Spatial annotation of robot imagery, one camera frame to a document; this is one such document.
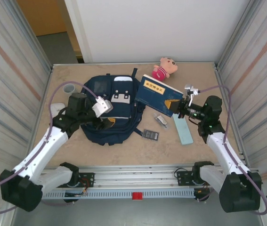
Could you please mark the navy blue backpack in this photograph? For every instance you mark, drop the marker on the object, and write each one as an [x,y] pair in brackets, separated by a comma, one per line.
[116,110]

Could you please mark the light blue eraser bar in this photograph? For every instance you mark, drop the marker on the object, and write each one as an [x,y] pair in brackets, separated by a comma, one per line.
[183,131]

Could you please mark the blue hardcover book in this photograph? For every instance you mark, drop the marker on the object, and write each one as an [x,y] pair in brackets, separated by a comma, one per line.
[154,94]

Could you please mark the black calculator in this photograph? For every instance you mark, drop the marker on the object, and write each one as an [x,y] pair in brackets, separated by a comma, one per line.
[150,134]

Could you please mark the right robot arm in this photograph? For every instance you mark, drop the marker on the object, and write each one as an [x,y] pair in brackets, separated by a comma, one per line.
[227,153]

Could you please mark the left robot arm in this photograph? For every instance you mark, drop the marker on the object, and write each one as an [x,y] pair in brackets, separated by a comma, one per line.
[41,150]

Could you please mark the grey cup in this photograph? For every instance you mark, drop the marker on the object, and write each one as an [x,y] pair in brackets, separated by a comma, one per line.
[68,89]

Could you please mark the white square clock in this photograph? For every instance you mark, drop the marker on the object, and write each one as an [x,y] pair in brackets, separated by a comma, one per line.
[56,107]

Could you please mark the pink plush toy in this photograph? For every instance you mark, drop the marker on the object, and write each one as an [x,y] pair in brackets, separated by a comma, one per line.
[164,68]

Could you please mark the red block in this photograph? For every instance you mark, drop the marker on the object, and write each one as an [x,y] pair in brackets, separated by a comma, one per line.
[137,196]

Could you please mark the orange wooden door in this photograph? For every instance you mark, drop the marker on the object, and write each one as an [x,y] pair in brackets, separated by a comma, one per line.
[41,16]

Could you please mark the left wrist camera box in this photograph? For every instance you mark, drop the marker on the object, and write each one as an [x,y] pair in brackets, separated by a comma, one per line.
[102,107]

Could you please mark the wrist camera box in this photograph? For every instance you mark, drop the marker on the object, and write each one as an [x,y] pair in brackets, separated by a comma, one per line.
[102,107]
[191,90]

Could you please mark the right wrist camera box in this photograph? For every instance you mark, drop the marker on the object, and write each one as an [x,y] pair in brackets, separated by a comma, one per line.
[191,90]

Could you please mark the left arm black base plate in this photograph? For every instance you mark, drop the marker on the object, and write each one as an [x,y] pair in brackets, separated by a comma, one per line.
[87,176]

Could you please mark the aluminium mounting rail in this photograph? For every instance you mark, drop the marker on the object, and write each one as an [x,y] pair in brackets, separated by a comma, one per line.
[135,175]

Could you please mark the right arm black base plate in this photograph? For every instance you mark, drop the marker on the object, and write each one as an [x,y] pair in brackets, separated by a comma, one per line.
[182,177]

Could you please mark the aluminium frame post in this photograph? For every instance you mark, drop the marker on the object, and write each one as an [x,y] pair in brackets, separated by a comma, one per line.
[35,47]
[233,47]

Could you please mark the white door frame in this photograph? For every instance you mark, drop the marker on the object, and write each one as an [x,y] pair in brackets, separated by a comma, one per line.
[78,23]

